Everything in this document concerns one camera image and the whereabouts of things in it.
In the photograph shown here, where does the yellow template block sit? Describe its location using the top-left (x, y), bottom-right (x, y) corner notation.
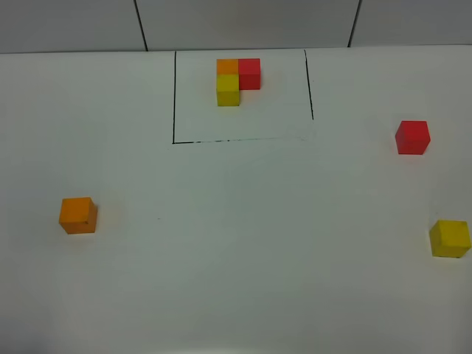
top-left (216, 74), bottom-right (240, 107)

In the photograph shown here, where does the red template block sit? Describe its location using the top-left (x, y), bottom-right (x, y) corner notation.
top-left (238, 58), bottom-right (261, 91)

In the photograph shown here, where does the orange template block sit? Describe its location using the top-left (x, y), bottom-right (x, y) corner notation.
top-left (217, 59), bottom-right (239, 75)

